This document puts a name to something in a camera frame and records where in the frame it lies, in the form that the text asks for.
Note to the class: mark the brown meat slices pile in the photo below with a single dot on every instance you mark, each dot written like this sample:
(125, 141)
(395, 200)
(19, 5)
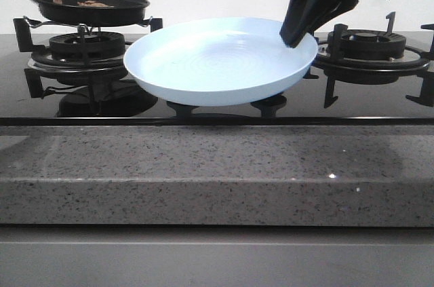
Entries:
(88, 3)

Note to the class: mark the black frying pan green handle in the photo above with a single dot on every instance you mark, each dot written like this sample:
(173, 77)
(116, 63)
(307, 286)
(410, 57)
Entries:
(123, 13)

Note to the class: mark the light blue plate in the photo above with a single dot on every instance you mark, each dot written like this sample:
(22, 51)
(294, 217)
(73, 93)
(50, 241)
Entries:
(218, 62)

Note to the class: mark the black right gas burner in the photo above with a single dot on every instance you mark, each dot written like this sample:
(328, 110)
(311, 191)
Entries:
(361, 44)

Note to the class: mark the black gas burner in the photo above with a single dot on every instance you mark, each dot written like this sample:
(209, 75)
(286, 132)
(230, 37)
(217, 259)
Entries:
(361, 44)
(98, 46)

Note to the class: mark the black right pan support grate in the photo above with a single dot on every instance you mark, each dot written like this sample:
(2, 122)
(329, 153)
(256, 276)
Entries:
(414, 61)

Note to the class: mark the black pan support grate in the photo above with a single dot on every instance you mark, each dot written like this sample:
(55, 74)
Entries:
(76, 73)
(414, 61)

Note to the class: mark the black left pan support grate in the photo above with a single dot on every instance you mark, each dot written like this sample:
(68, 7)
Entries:
(76, 73)

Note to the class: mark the black glass gas cooktop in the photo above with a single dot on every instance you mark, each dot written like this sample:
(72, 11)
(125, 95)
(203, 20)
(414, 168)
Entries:
(319, 99)

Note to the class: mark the black left gas burner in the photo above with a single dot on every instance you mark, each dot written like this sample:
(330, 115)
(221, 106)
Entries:
(98, 46)

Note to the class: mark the grey cabinet front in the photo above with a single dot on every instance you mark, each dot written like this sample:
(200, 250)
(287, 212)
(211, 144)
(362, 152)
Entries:
(214, 256)

